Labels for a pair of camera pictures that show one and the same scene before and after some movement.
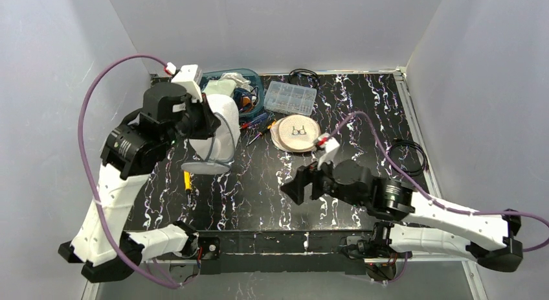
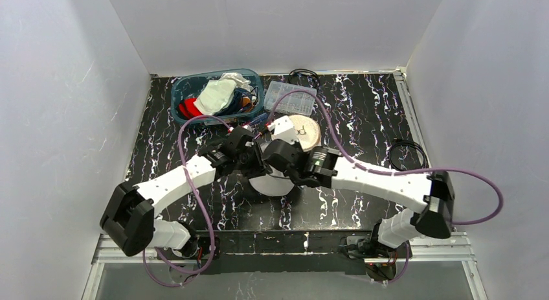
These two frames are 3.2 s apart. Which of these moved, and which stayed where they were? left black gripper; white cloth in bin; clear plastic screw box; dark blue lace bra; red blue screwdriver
Moved: left black gripper; dark blue lace bra
Stayed: red blue screwdriver; clear plastic screw box; white cloth in bin
